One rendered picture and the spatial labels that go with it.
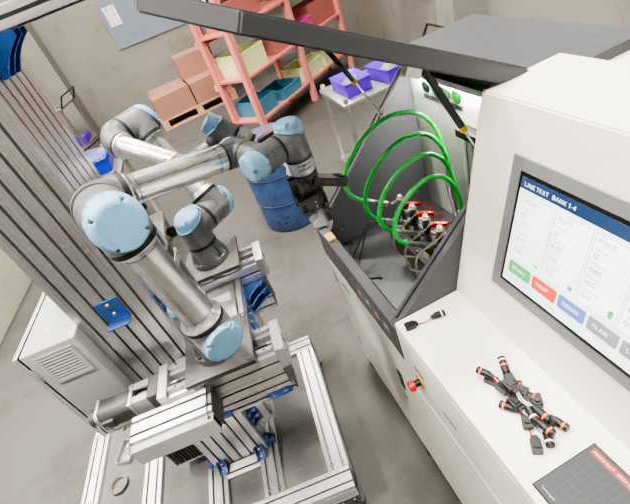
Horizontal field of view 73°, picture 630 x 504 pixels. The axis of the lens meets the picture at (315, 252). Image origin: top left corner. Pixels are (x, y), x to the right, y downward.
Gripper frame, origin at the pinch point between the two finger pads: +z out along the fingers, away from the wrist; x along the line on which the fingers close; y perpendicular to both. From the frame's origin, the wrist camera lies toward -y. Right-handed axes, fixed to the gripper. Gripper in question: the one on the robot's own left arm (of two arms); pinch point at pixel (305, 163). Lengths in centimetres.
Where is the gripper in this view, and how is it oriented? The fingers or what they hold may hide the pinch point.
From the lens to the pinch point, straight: 148.9
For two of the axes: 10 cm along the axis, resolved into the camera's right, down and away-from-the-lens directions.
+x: 0.9, 4.0, -9.1
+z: 8.9, 3.9, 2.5
